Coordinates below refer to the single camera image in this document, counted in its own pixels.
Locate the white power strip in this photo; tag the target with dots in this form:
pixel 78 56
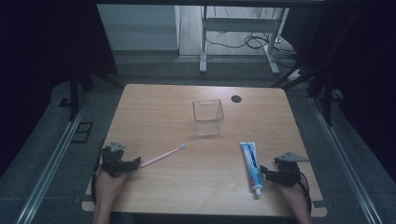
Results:
pixel 295 75

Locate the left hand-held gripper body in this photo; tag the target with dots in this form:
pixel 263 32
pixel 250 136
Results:
pixel 115 162

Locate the pink toothbrush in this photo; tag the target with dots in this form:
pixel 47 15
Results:
pixel 163 155

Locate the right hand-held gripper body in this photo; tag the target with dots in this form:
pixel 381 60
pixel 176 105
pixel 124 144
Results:
pixel 288 172

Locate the person's right hand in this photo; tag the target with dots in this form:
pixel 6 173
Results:
pixel 292 194

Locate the metal floor rail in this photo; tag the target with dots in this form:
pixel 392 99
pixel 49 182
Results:
pixel 342 155
pixel 53 161

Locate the clear plastic container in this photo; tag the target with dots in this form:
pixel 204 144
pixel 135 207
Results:
pixel 208 117

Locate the white blue toothpaste tube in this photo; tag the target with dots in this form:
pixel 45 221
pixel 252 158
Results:
pixel 252 165

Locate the dark curtain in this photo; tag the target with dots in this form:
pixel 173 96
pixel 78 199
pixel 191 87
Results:
pixel 358 62
pixel 40 62

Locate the black metal stand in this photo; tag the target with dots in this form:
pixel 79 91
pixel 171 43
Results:
pixel 327 102
pixel 74 96

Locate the person's left hand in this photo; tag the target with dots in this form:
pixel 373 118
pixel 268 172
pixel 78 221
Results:
pixel 109 183

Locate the grey tape strip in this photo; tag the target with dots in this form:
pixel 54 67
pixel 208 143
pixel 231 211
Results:
pixel 80 198
pixel 320 204

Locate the white panel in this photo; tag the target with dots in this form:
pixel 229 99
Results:
pixel 137 28

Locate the white metal desk frame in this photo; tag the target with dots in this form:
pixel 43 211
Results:
pixel 239 24

